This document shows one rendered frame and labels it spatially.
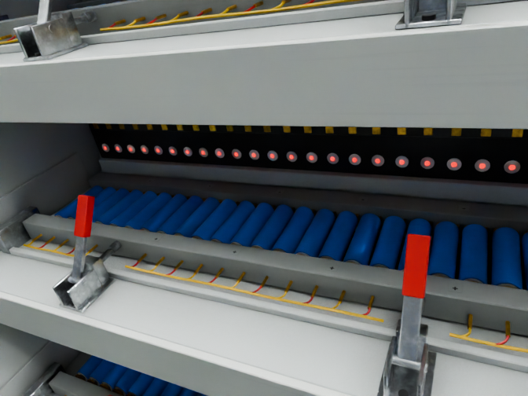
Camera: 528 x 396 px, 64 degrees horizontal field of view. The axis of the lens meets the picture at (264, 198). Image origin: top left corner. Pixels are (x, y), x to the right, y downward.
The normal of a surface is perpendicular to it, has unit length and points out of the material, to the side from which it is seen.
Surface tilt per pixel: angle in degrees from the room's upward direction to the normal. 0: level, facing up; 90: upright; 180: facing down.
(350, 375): 19
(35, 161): 90
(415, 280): 73
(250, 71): 109
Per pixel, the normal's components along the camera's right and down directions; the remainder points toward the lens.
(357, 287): -0.41, 0.52
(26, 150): 0.90, 0.09
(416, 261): -0.44, -0.07
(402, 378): -0.16, -0.85
